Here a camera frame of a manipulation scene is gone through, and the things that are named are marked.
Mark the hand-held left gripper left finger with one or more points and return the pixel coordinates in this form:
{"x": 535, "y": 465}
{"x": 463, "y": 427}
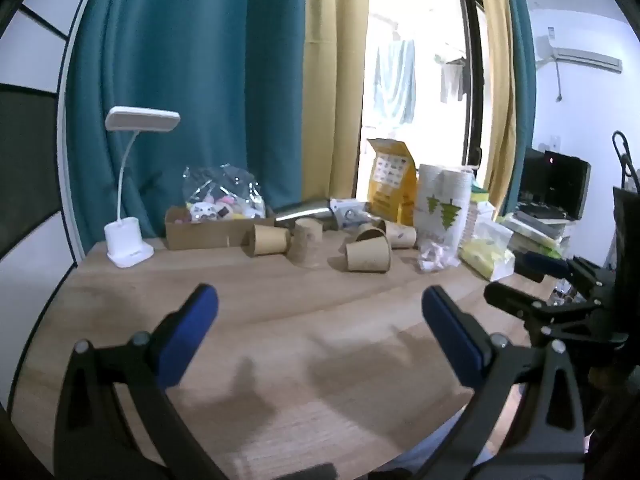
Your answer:
{"x": 189, "y": 332}

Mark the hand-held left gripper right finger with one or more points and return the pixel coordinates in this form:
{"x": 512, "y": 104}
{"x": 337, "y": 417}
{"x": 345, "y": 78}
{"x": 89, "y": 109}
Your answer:
{"x": 450, "y": 332}

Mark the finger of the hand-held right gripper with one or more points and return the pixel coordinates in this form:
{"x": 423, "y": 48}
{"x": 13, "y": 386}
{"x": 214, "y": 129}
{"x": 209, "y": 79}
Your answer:
{"x": 512, "y": 299}
{"x": 542, "y": 266}

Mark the brown paper cup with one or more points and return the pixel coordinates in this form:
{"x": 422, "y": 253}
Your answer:
{"x": 370, "y": 256}
{"x": 270, "y": 240}
{"x": 369, "y": 232}
{"x": 402, "y": 235}
{"x": 306, "y": 245}

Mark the stack of books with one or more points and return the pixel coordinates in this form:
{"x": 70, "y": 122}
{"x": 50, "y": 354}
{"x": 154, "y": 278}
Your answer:
{"x": 535, "y": 235}

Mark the yellow tissue pack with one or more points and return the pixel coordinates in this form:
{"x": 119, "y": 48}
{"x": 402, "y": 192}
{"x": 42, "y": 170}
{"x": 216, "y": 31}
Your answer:
{"x": 487, "y": 252}

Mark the black monitor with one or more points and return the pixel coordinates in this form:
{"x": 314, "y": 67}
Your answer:
{"x": 560, "y": 182}

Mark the green yellow sponge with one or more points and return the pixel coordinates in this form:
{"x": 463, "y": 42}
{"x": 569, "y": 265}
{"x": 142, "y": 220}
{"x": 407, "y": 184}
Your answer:
{"x": 481, "y": 194}

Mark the cardboard box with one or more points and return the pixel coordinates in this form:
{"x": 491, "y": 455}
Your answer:
{"x": 200, "y": 235}

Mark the white desk lamp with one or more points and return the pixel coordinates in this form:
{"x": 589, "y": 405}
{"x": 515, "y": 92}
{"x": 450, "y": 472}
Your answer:
{"x": 127, "y": 245}

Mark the sleeve of tree-print cups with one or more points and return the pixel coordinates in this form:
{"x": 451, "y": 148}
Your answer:
{"x": 442, "y": 205}

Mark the clear bag of small toys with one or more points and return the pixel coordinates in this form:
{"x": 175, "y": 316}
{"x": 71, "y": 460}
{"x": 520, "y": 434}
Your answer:
{"x": 220, "y": 195}

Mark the white plastic packet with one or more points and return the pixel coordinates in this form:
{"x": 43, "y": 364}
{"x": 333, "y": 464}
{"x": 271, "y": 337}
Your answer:
{"x": 350, "y": 212}

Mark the yellow paper bag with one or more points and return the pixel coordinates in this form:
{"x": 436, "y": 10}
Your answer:
{"x": 392, "y": 180}

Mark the teal curtain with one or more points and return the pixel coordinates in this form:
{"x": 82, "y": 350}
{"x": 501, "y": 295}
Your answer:
{"x": 190, "y": 85}
{"x": 522, "y": 85}

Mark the yellow curtain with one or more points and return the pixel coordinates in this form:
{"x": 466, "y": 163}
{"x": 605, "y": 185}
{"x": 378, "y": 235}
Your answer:
{"x": 497, "y": 85}
{"x": 335, "y": 85}

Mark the hanging grey garment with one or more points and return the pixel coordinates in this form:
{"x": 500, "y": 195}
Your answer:
{"x": 452, "y": 80}

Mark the white air conditioner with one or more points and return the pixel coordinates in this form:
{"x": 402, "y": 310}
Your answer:
{"x": 580, "y": 55}

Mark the hanging light blue garment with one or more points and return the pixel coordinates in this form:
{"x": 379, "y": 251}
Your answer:
{"x": 395, "y": 82}

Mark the black window frame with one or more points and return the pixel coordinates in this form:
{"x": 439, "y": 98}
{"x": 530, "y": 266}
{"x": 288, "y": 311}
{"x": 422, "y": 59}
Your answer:
{"x": 475, "y": 85}

